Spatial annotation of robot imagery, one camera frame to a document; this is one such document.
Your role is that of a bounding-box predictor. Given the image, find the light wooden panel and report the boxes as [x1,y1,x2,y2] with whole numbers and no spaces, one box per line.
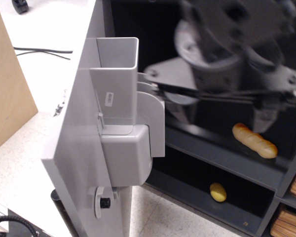
[0,13,38,146]

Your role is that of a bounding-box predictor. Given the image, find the black caster wheel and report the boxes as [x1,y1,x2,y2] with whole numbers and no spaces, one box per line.
[11,0,29,14]

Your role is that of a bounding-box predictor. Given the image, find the black door handle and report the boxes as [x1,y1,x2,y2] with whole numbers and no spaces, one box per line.
[50,189,78,237]

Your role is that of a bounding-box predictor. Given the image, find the black braided cable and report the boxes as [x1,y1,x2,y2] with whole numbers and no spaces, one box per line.
[0,215,40,237]

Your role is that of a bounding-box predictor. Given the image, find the yellow toy potato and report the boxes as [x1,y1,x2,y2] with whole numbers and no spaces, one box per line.
[210,183,227,202]

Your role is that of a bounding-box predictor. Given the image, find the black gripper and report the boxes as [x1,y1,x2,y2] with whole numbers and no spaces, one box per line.
[145,0,296,133]

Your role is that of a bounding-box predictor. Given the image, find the grey toy fridge door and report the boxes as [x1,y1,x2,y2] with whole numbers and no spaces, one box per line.
[41,0,165,237]

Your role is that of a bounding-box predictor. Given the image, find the dark grey fridge cabinet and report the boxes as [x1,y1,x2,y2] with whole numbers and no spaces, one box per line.
[109,0,296,237]

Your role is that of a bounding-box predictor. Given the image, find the toy bread loaf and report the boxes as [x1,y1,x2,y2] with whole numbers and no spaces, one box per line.
[232,123,278,159]

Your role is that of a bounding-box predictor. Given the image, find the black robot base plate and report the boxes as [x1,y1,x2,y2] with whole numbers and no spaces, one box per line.
[7,208,52,237]

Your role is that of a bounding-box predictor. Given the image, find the woven basket lower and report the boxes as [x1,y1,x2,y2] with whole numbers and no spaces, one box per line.
[270,205,296,237]

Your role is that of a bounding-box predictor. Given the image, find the black floor cable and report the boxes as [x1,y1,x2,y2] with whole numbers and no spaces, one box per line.
[14,46,74,61]

